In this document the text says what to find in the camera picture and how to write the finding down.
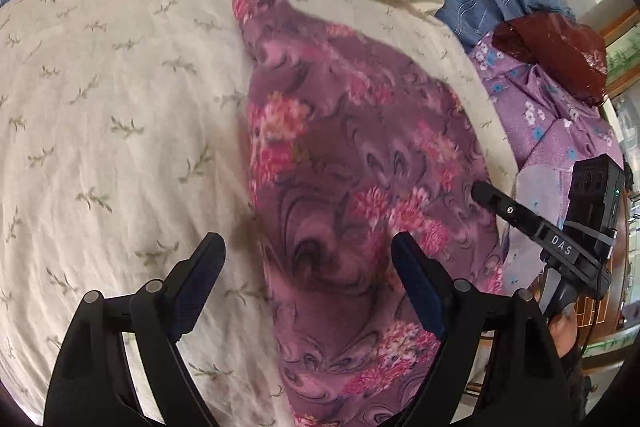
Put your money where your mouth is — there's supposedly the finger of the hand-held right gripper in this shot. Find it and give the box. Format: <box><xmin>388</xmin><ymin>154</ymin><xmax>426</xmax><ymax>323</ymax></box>
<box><xmin>471</xmin><ymin>181</ymin><xmax>551</xmax><ymax>240</ymax></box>

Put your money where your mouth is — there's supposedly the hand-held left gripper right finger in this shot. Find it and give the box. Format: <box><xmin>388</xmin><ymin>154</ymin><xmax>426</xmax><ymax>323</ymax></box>
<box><xmin>391</xmin><ymin>232</ymin><xmax>586</xmax><ymax>427</ymax></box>

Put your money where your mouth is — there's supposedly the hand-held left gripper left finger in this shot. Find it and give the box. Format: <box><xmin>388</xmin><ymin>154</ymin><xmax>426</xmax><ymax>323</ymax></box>
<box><xmin>42</xmin><ymin>232</ymin><xmax>227</xmax><ymax>427</ymax></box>

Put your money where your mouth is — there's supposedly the purple floral garment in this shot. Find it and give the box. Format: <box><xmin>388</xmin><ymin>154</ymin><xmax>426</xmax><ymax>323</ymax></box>
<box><xmin>230</xmin><ymin>0</ymin><xmax>508</xmax><ymax>427</ymax></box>

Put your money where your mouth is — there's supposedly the person's right hand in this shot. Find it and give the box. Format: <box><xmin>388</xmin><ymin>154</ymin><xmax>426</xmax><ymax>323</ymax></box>
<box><xmin>547</xmin><ymin>302</ymin><xmax>583</xmax><ymax>358</ymax></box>

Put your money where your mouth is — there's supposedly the lilac floral blanket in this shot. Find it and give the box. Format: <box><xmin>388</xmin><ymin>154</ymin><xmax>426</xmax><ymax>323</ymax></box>
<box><xmin>467</xmin><ymin>31</ymin><xmax>626</xmax><ymax>298</ymax></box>

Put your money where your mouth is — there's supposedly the dark red cloth bundle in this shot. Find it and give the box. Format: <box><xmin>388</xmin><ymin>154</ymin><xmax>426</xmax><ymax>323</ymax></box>
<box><xmin>492</xmin><ymin>13</ymin><xmax>610</xmax><ymax>106</ymax></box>

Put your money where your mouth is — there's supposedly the cream leaf-print bedsheet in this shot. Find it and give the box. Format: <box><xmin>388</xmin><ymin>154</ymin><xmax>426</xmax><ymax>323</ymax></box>
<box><xmin>0</xmin><ymin>0</ymin><xmax>523</xmax><ymax>427</ymax></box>

